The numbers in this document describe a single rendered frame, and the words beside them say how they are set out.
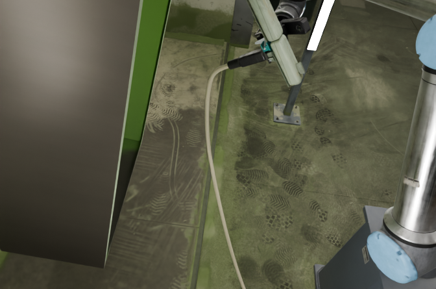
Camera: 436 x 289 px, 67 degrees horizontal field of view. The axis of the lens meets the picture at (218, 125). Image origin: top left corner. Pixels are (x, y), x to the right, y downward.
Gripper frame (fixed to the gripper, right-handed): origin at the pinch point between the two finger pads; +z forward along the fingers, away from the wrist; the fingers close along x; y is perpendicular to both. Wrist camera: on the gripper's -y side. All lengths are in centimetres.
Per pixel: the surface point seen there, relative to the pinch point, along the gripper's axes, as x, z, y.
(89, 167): 10, 54, 23
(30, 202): 5, 60, 49
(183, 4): -1, -151, 132
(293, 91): -76, -100, 50
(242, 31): -45, -167, 103
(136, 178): -53, -3, 115
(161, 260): -76, 32, 86
